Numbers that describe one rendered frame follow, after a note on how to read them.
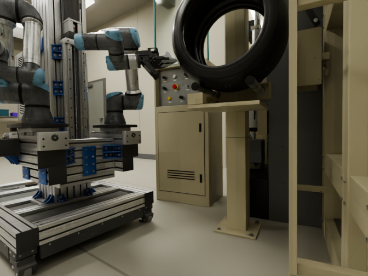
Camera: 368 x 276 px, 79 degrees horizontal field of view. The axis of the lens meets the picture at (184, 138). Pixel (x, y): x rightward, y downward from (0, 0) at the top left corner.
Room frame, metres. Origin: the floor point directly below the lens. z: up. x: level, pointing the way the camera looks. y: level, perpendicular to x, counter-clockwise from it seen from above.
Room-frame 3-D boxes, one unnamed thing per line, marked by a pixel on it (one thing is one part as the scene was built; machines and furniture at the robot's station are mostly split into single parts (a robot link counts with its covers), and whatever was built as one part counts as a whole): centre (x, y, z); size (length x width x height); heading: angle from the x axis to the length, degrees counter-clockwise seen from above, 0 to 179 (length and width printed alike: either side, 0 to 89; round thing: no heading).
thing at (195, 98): (1.34, -0.14, 0.84); 0.36 x 0.09 x 0.06; 153
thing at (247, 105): (1.28, -0.27, 0.80); 0.37 x 0.36 x 0.02; 63
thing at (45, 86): (1.22, 0.80, 0.88); 0.13 x 0.12 x 0.14; 117
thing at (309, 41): (1.31, -0.70, 1.05); 0.20 x 0.15 x 0.30; 153
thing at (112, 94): (1.62, 0.49, 0.88); 0.13 x 0.12 x 0.14; 94
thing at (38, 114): (1.23, 0.79, 0.77); 0.15 x 0.15 x 0.10
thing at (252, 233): (1.52, -0.36, 0.01); 0.27 x 0.27 x 0.02; 63
